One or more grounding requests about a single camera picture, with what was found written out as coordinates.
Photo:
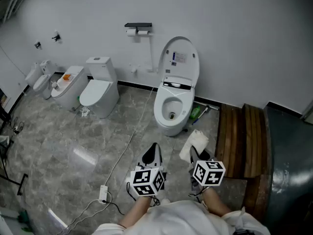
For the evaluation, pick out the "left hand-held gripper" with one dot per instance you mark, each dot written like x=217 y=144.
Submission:
x=144 y=180

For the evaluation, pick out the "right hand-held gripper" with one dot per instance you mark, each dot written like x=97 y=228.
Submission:
x=207 y=172

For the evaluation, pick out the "white wiping cloth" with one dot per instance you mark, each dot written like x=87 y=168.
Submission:
x=195 y=139

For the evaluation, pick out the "person's left forearm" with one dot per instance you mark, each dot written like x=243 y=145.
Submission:
x=137 y=212

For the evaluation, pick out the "person's right forearm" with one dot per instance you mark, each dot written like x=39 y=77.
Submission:
x=216 y=203

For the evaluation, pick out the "white smart toilet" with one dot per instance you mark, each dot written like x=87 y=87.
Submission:
x=168 y=121

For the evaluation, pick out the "white toilet with tank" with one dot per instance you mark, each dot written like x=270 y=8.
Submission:
x=102 y=94

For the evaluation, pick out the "white tankless toilet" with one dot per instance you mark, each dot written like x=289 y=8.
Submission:
x=73 y=89

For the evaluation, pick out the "white paper roll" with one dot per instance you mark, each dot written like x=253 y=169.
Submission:
x=143 y=33

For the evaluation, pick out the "thick toilet paper roll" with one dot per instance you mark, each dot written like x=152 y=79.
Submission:
x=131 y=32

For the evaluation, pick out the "small white toilet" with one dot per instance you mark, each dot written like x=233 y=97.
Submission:
x=44 y=82

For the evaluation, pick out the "green bottle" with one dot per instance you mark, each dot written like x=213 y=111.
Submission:
x=195 y=112

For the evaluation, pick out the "white metal rod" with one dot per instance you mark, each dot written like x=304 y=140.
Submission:
x=206 y=105

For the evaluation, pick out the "white power strip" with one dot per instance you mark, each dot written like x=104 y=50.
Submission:
x=103 y=193

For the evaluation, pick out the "person's white shirt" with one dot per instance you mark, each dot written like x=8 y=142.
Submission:
x=181 y=219

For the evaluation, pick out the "crumpled white tissue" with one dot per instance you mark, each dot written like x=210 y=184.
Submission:
x=85 y=111

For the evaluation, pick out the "small orange box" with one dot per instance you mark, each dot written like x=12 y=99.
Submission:
x=67 y=77

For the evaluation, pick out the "black tripod stand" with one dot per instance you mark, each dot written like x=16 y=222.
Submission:
x=22 y=183

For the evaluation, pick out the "black wall shelf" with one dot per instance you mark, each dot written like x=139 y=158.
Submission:
x=138 y=24

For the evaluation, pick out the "black wall hook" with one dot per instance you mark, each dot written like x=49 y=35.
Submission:
x=56 y=37
x=37 y=45

